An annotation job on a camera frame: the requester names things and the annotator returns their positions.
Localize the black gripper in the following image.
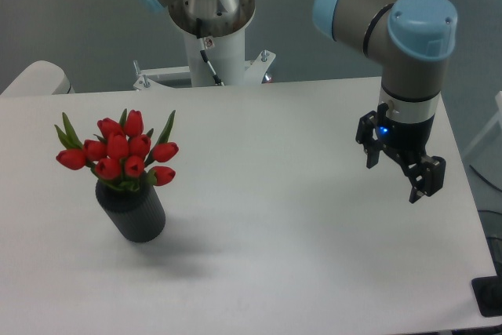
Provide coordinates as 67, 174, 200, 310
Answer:
355, 104, 446, 203

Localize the red tulip bouquet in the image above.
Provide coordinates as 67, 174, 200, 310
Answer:
55, 109, 179, 193

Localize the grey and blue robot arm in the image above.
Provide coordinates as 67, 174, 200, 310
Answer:
141, 0, 457, 202

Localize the dark grey ribbed vase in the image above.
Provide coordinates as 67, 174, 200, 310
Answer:
95, 177, 166, 243

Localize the black device at table edge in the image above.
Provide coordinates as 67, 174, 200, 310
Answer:
471, 276, 501, 318

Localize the white chair back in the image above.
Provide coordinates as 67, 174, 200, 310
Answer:
1, 60, 75, 98

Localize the black floor cable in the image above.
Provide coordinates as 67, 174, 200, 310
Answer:
468, 163, 502, 191

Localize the white furniture frame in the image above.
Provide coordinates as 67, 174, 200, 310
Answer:
460, 92, 501, 161

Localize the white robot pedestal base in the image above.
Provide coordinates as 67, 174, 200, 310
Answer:
133, 31, 276, 91

